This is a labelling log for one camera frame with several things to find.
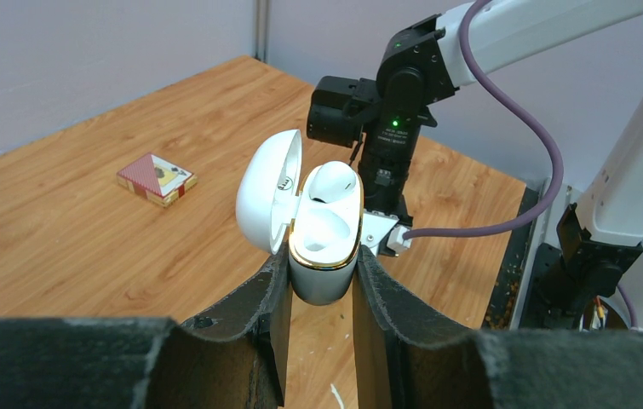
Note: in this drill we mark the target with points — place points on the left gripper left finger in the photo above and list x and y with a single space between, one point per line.
231 355

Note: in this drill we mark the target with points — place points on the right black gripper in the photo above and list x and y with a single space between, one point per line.
384 180

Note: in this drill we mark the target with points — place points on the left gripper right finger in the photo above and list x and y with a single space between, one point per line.
409 355

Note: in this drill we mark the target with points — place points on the white earbud charging case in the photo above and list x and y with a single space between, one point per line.
320 216

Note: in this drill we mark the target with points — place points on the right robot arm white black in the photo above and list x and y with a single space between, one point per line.
581 91

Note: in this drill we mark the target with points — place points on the white plastic scrap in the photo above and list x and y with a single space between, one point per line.
337 396

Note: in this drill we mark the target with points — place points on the red white card box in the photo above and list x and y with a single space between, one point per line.
156 179

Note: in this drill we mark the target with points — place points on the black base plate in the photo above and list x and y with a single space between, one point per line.
531 251

